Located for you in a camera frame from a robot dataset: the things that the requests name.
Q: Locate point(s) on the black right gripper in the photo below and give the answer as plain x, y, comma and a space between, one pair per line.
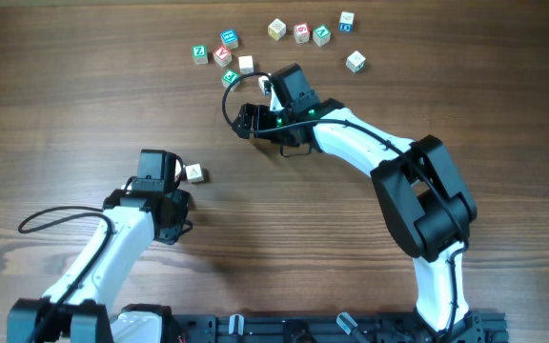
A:
257, 122

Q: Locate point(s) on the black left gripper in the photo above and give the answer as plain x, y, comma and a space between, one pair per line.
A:
175, 228

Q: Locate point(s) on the white block blue side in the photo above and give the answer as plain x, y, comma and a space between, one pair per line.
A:
265, 84

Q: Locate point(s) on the animal picture red block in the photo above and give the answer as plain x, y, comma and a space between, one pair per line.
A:
179, 169

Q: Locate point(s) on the letter A wooden block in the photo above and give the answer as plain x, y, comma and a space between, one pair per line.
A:
194, 173

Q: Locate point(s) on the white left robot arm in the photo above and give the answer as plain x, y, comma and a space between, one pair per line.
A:
77, 305

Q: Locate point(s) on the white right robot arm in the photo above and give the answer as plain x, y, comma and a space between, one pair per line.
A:
426, 206

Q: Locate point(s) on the green E letter block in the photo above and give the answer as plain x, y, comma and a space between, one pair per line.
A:
230, 79

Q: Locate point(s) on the plain top wooden block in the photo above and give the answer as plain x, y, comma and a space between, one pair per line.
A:
246, 64

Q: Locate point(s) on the red V letter block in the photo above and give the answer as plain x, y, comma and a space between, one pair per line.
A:
222, 56

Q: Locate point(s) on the blue top wooden block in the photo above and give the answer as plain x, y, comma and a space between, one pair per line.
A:
229, 39

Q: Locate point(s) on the green Z letter block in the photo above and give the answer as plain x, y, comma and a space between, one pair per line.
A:
200, 54

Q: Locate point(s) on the yellow sided wooden block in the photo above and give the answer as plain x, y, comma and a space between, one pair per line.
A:
277, 29

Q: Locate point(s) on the red 6 number block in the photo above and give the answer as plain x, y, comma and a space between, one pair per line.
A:
302, 33

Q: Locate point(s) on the green N letter block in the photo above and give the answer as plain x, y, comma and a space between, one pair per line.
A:
322, 35

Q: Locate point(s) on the white block green side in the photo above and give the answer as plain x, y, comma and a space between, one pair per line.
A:
355, 61

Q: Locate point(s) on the blue sided far block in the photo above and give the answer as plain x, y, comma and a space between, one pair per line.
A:
346, 21

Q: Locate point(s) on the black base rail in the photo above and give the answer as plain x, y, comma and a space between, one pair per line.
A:
474, 327

